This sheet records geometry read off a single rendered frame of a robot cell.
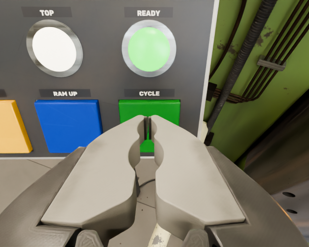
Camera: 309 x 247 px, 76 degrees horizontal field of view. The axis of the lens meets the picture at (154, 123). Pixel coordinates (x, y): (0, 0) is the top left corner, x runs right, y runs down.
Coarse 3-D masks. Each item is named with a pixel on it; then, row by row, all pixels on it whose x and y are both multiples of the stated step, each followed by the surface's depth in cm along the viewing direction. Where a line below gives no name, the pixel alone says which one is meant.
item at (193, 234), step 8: (80, 232) 6; (88, 232) 6; (96, 232) 6; (192, 232) 6; (200, 232) 6; (80, 240) 5; (88, 240) 5; (96, 240) 5; (184, 240) 5; (192, 240) 5; (200, 240) 5
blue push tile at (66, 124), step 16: (48, 112) 24; (64, 112) 24; (80, 112) 24; (96, 112) 24; (48, 128) 25; (64, 128) 25; (80, 128) 25; (96, 128) 25; (48, 144) 26; (64, 144) 26; (80, 144) 26
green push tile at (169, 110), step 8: (120, 104) 24; (128, 104) 24; (136, 104) 24; (144, 104) 24; (152, 104) 24; (160, 104) 24; (168, 104) 24; (176, 104) 24; (120, 112) 24; (128, 112) 24; (136, 112) 24; (144, 112) 24; (152, 112) 24; (160, 112) 24; (168, 112) 24; (176, 112) 24; (120, 120) 25; (168, 120) 25; (176, 120) 25; (144, 144) 26; (152, 144) 26
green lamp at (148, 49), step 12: (132, 36) 20; (144, 36) 20; (156, 36) 20; (132, 48) 21; (144, 48) 21; (156, 48) 21; (168, 48) 21; (132, 60) 22; (144, 60) 21; (156, 60) 22
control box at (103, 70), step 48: (0, 0) 19; (48, 0) 19; (96, 0) 19; (144, 0) 19; (192, 0) 19; (0, 48) 21; (96, 48) 21; (192, 48) 21; (0, 96) 24; (48, 96) 24; (96, 96) 24; (144, 96) 24; (192, 96) 24
